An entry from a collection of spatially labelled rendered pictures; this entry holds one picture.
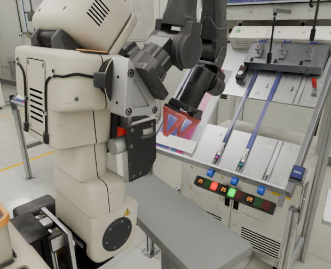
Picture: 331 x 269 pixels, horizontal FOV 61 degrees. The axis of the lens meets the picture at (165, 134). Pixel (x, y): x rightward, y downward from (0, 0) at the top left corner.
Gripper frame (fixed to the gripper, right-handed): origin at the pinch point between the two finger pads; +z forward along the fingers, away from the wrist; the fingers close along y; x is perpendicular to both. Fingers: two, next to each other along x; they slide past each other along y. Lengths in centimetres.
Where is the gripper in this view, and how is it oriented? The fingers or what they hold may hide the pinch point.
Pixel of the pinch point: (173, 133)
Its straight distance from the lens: 79.3
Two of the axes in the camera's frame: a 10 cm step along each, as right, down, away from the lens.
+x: -7.9, -4.7, 3.8
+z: -4.4, 8.8, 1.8
